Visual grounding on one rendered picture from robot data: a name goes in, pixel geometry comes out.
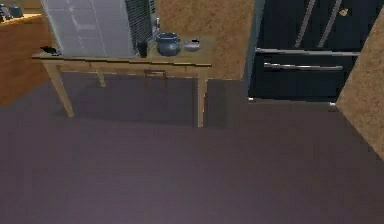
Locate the small dark wooden chair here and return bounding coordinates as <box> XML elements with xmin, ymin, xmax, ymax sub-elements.
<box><xmin>143</xmin><ymin>69</ymin><xmax>169</xmax><ymax>88</ymax></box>

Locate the small silver pan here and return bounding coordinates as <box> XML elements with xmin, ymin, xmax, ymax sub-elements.
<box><xmin>182</xmin><ymin>38</ymin><xmax>202</xmax><ymax>52</ymax></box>

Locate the dark blue pot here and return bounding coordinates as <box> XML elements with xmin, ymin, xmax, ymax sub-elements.
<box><xmin>155</xmin><ymin>31</ymin><xmax>182</xmax><ymax>57</ymax></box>

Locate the light wooden table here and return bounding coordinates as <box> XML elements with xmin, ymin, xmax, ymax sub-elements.
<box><xmin>31</xmin><ymin>34</ymin><xmax>216</xmax><ymax>129</ymax></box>

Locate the small black cup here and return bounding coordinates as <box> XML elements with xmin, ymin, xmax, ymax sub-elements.
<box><xmin>136</xmin><ymin>40</ymin><xmax>149</xmax><ymax>59</ymax></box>

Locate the black fridge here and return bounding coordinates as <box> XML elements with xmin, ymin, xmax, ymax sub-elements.
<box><xmin>247</xmin><ymin>0</ymin><xmax>384</xmax><ymax>103</ymax></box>

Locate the small flat black object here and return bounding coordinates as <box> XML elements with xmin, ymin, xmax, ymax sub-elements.
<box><xmin>40</xmin><ymin>45</ymin><xmax>62</xmax><ymax>57</ymax></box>

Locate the brown wooden counter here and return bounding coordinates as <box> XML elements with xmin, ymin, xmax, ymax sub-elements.
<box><xmin>0</xmin><ymin>12</ymin><xmax>58</xmax><ymax>107</ymax></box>

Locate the grey-blue small jar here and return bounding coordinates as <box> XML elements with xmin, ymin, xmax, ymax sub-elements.
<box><xmin>8</xmin><ymin>3</ymin><xmax>24</xmax><ymax>19</ymax></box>

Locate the silver fridge handle bar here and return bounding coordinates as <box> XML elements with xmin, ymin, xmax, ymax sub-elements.
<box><xmin>263</xmin><ymin>62</ymin><xmax>344</xmax><ymax>72</ymax></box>
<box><xmin>317</xmin><ymin>0</ymin><xmax>343</xmax><ymax>49</ymax></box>
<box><xmin>294</xmin><ymin>0</ymin><xmax>317</xmax><ymax>49</ymax></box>

